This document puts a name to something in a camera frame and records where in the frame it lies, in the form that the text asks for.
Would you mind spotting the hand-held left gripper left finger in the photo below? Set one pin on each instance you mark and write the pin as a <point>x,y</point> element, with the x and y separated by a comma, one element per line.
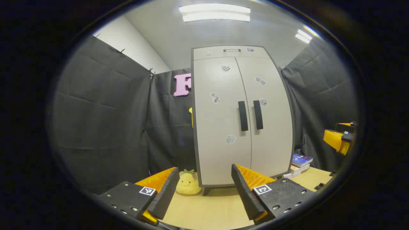
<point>166,195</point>

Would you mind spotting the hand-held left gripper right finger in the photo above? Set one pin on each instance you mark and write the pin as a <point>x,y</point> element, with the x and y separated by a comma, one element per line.
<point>244,195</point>

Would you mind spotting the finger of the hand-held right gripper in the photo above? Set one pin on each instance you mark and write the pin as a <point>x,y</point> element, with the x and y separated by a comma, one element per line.
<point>345,126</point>
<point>334,140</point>

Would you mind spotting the grey cabinet door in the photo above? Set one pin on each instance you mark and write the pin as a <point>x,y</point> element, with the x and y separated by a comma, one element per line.
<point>274,143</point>
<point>220,143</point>

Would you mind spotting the grey double-door shoe cabinet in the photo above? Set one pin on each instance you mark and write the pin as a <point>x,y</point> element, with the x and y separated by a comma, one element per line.
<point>217,52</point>

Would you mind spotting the yellow pineapple plush toy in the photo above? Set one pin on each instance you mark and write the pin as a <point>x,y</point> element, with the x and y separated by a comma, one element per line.
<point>188,185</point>

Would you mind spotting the blue book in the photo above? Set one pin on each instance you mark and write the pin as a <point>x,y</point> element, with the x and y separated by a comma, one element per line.
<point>302,159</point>

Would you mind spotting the tan book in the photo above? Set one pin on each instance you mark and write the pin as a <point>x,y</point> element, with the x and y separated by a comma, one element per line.
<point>300,168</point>

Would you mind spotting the black table clip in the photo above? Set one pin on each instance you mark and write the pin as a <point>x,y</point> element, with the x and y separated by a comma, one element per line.
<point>319,186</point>

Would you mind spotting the white book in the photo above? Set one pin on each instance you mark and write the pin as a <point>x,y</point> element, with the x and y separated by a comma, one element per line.
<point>290,175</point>

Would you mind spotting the black backdrop cloth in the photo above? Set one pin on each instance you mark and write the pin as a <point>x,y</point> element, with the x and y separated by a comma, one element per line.
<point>105,127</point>

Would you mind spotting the small ceiling light panel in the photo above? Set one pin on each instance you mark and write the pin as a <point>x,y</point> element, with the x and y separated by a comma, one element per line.
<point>303,35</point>

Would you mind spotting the large ceiling light panel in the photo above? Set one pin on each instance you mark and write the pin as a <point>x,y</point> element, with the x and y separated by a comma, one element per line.
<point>214,12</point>

